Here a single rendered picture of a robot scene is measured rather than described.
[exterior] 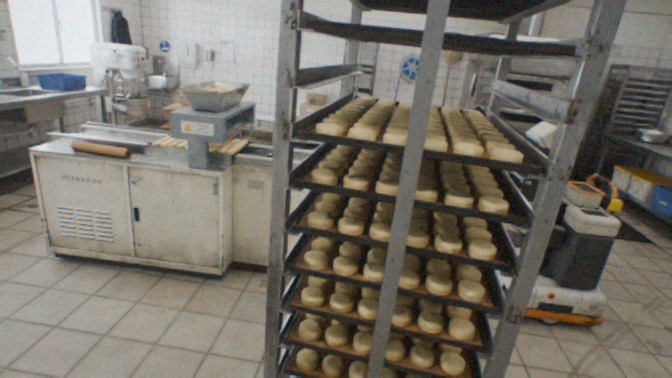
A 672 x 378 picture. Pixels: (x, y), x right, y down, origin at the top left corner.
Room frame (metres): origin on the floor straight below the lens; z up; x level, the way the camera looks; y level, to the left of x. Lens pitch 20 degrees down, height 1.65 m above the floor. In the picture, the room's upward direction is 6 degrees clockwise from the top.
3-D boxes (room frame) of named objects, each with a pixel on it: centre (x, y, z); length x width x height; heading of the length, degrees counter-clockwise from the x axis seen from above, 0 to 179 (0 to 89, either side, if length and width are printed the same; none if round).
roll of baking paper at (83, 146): (2.36, 1.55, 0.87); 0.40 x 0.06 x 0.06; 82
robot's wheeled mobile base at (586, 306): (2.50, -1.57, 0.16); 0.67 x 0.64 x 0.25; 87
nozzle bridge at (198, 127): (2.62, 0.86, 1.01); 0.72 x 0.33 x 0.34; 178
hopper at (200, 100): (2.62, 0.86, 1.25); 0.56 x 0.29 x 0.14; 178
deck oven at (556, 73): (5.67, -2.52, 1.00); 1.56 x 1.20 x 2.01; 86
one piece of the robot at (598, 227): (2.49, -1.65, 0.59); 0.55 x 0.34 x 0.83; 177
